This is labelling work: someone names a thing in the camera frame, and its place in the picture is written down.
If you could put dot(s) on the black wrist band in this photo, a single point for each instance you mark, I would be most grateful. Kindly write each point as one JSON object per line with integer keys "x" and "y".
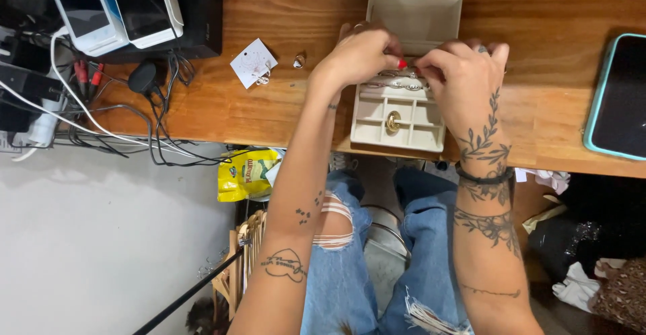
{"x": 483, "y": 177}

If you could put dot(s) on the person's blue ripped jeans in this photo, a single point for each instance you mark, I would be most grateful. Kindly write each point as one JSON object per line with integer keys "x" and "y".
{"x": 373, "y": 269}

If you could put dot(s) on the red audio plugs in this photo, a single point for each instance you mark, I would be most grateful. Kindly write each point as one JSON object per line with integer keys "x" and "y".
{"x": 87, "y": 76}

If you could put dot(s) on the cream velvet jewelry box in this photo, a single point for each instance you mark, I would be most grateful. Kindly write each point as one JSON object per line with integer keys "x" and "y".
{"x": 403, "y": 82}

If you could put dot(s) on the yellow snack bag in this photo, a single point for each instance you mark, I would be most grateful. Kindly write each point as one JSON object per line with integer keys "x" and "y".
{"x": 248, "y": 174}

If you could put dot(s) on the metal stool frame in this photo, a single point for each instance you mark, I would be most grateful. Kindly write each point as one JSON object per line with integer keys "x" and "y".
{"x": 388, "y": 234}

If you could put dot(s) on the person's right hand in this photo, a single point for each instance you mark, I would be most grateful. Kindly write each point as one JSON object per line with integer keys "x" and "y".
{"x": 467, "y": 85}

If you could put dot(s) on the phone with teal case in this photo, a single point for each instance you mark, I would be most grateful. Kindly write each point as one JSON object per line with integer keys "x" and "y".
{"x": 619, "y": 97}

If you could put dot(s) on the black power adapter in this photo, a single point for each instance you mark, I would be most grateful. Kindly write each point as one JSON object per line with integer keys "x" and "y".
{"x": 143, "y": 77}

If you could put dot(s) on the white card payment terminal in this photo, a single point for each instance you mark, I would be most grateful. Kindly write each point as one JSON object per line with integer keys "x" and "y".
{"x": 146, "y": 6}
{"x": 86, "y": 9}

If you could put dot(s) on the person's left hand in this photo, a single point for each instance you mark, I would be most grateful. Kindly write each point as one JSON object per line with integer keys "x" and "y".
{"x": 361, "y": 54}

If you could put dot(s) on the wooden hangers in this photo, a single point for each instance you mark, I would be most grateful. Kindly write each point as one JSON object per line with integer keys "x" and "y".
{"x": 242, "y": 264}

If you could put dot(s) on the white earring card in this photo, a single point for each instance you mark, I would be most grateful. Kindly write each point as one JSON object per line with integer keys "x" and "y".
{"x": 253, "y": 64}

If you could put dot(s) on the pile of clothes and bags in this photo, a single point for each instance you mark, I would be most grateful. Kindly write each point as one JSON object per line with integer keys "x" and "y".
{"x": 585, "y": 254}

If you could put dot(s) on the row of silver rings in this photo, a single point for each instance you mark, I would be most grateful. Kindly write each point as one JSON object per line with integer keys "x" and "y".
{"x": 398, "y": 81}

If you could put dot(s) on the black stick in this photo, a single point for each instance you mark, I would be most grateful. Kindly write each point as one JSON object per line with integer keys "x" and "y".
{"x": 189, "y": 294}

